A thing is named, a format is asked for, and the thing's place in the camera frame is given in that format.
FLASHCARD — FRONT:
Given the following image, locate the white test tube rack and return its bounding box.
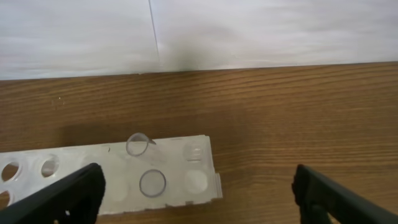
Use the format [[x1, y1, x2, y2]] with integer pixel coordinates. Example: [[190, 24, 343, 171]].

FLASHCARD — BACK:
[[0, 134, 224, 217]]

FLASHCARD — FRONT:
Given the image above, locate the clear test tube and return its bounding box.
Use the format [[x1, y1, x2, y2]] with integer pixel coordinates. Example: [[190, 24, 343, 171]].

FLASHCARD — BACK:
[[125, 132, 157, 157], [139, 169, 167, 198]]

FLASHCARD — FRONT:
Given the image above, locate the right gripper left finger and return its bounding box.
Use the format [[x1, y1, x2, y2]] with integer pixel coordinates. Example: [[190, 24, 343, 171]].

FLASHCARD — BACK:
[[0, 162, 107, 224]]

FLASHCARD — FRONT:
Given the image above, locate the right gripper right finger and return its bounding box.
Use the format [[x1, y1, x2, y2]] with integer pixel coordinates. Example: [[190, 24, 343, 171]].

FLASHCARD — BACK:
[[291, 164, 398, 224]]

